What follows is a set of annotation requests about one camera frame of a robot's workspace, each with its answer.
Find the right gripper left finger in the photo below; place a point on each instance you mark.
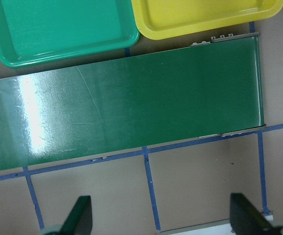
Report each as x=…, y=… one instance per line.
x=80, y=219

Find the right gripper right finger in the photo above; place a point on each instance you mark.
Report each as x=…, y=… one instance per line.
x=245, y=219

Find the green conveyor belt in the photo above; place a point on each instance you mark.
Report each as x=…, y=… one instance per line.
x=199, y=91

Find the green plastic tray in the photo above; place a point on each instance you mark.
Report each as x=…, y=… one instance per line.
x=40, y=31

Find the yellow plastic tray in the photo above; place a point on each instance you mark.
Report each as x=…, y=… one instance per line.
x=162, y=19

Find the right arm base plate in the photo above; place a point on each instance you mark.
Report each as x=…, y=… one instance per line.
x=221, y=227

